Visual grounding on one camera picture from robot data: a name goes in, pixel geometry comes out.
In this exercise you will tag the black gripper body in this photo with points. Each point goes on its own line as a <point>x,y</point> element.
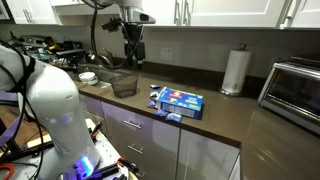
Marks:
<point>134,36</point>

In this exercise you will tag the blue cardboard box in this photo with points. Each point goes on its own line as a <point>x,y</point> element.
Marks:
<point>180,101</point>

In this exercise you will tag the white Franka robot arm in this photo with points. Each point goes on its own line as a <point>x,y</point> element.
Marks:
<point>56,100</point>

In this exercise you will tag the chrome sink faucet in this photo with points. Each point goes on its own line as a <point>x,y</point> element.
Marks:
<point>104,58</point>

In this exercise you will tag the kitchen sink basin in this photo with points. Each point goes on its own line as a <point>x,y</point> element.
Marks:
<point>103,74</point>

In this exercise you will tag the white round bowl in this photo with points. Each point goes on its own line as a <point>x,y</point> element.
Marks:
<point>88,78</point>

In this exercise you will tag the white lower cabinet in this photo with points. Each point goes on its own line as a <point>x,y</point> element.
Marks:
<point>156,143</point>

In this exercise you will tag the metal robot mounting table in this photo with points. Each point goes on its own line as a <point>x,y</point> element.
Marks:
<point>106,150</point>

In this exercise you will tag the white paper towel roll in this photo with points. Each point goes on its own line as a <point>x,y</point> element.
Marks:
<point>236,71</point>

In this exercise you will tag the white upper cabinet row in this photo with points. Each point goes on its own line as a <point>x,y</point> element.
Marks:
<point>233,11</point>

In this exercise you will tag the stainless toaster oven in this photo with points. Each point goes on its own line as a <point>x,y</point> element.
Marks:
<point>293,93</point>

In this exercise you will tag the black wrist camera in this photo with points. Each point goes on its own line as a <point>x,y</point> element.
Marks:
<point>111,24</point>

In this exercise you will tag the white wall outlet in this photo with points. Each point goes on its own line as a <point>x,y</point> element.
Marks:
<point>166,53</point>

